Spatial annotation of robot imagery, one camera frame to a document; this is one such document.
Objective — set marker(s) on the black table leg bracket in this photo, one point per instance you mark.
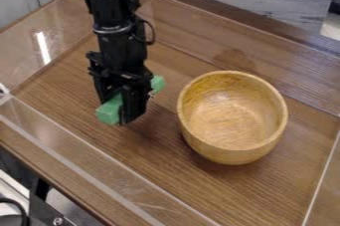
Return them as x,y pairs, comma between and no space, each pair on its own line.
42,214

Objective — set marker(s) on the clear acrylic tray wall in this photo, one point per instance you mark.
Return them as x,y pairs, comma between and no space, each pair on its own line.
133,174

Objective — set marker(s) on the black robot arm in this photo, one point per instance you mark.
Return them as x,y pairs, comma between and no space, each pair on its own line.
116,15

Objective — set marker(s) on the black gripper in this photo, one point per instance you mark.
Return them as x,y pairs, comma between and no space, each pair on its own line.
118,71

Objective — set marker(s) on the brown wooden bowl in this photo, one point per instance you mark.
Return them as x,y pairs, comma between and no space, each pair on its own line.
232,116

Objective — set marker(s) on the green rectangular block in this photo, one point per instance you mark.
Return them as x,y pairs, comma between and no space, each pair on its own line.
108,111

